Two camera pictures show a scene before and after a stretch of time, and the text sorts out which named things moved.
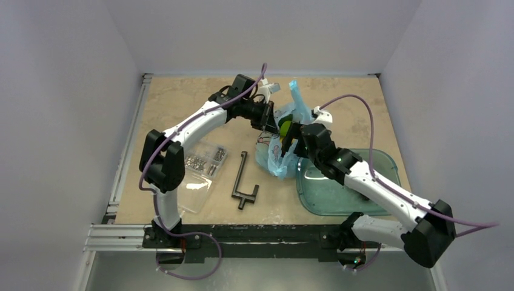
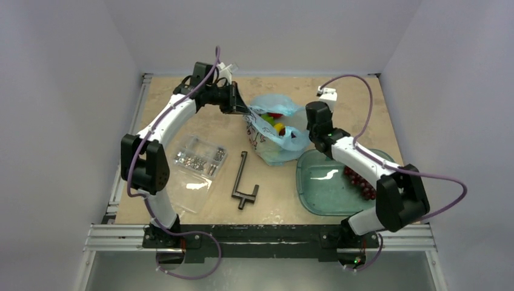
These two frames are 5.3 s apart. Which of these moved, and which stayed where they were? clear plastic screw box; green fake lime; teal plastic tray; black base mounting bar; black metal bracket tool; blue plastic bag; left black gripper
Moved: green fake lime; left black gripper; blue plastic bag
Stayed: teal plastic tray; clear plastic screw box; black base mounting bar; black metal bracket tool
